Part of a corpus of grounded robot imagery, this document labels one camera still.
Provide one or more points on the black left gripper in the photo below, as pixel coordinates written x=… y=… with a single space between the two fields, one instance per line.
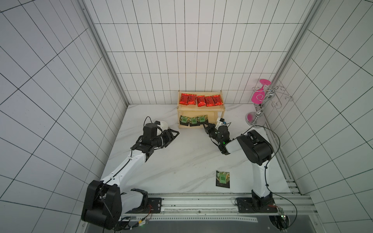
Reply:
x=174 y=137

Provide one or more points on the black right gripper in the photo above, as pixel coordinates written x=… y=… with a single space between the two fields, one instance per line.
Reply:
x=211 y=129

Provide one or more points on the green tea bag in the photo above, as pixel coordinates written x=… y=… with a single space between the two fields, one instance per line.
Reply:
x=223 y=179
x=193 y=121
x=184 y=120
x=202 y=119

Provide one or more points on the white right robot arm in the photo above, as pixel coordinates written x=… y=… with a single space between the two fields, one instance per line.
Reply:
x=259 y=152

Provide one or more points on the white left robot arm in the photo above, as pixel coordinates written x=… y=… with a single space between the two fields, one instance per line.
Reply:
x=116 y=180

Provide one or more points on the light wooden two-tier shelf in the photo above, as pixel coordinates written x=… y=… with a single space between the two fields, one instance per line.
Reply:
x=213 y=112

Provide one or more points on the chrome cup holder stand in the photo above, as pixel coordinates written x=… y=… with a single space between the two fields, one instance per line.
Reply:
x=256 y=119

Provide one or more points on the pink wine glass decoration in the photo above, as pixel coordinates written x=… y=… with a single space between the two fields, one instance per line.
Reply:
x=259 y=94

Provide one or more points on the metal base rail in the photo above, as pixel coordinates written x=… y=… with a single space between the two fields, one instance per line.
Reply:
x=206 y=212

